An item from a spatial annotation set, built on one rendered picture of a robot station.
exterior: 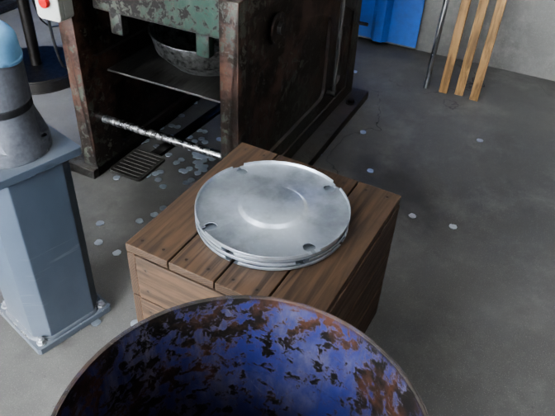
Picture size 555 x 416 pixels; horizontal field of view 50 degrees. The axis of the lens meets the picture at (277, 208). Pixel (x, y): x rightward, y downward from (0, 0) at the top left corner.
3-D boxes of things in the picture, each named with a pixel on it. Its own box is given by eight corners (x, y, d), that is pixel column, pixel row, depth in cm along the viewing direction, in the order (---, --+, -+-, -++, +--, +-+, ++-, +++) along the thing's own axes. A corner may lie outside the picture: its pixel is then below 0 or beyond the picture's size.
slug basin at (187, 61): (230, 97, 158) (230, 63, 152) (126, 68, 169) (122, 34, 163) (286, 52, 182) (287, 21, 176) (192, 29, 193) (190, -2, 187)
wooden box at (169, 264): (301, 447, 114) (316, 328, 93) (143, 364, 128) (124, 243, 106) (377, 311, 142) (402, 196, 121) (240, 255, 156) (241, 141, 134)
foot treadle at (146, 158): (141, 196, 156) (139, 179, 153) (111, 184, 159) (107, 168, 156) (249, 102, 198) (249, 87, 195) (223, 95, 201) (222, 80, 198)
